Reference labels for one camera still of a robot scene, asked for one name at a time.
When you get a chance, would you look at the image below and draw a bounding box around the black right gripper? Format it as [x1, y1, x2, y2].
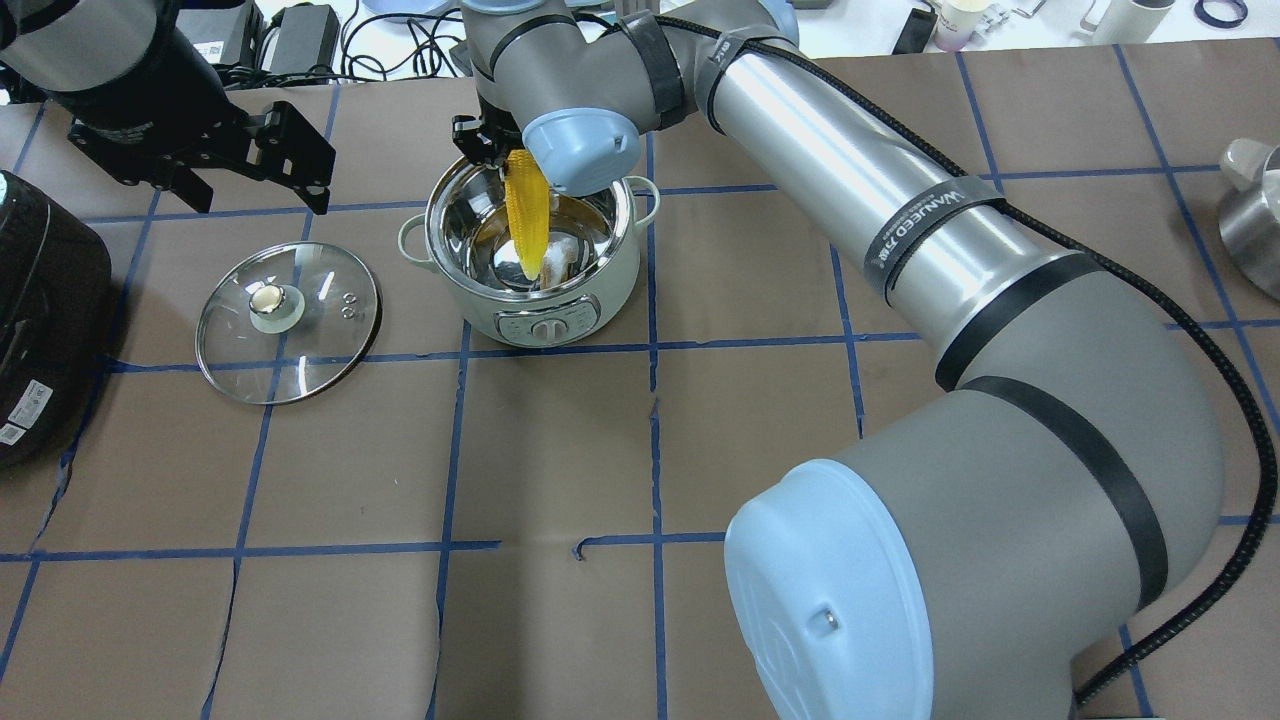
[451, 111, 524, 170]

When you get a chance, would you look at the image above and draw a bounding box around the dark rice cooker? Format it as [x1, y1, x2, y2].
[1, 170, 113, 468]

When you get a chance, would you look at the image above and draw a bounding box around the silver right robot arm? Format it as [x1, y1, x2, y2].
[429, 191, 1137, 719]

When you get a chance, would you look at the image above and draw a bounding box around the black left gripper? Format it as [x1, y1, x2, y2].
[68, 101, 337, 215]

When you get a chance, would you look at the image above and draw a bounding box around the glass pot lid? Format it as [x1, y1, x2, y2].
[195, 241, 381, 406]

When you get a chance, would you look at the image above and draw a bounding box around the yellow corn cob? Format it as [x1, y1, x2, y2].
[503, 149, 550, 281]

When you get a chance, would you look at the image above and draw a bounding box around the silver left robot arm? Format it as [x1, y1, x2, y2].
[3, 1, 337, 215]

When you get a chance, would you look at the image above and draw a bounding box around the black power adapter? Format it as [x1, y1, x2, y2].
[264, 3, 340, 82]

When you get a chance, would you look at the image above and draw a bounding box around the paper cup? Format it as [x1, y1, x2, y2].
[932, 0, 993, 53]

